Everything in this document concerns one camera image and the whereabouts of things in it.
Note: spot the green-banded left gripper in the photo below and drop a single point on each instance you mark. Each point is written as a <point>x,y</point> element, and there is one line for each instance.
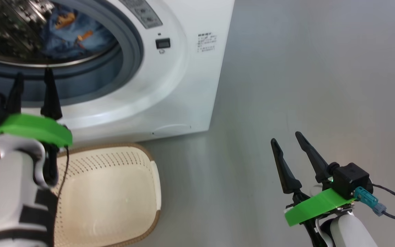
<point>33,127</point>

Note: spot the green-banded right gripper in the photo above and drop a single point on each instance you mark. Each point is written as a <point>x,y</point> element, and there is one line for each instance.
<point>315,206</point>

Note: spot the blue cartoon print garment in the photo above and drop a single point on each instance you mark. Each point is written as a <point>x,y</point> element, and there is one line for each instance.
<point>63,37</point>

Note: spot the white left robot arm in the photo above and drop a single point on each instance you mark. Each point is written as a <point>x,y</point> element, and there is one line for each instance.
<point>9,192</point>

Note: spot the grey rubber door gasket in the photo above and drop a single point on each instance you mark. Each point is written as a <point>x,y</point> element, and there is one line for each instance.
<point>81,82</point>

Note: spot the cream perforated laundry basket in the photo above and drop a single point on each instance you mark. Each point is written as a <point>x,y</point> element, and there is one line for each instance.
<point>111,199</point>

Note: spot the black door latch socket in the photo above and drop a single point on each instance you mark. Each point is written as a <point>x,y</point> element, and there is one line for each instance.
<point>163,43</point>

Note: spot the white front-load washing machine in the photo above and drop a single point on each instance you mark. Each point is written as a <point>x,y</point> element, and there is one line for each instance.
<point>183,85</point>

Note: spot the stainless steel washer drum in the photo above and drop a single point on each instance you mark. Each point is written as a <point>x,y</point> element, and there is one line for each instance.
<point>9,31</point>

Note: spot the round drain filter cover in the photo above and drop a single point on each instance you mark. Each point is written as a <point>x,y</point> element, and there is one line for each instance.
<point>171,129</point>

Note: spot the grey warning label sticker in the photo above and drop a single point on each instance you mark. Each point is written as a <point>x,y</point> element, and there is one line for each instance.
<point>144,13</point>

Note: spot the printed text sticker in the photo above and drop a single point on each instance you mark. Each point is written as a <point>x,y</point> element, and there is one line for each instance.
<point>206,42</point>

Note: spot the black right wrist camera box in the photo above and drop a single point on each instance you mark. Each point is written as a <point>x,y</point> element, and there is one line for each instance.
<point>350,178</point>

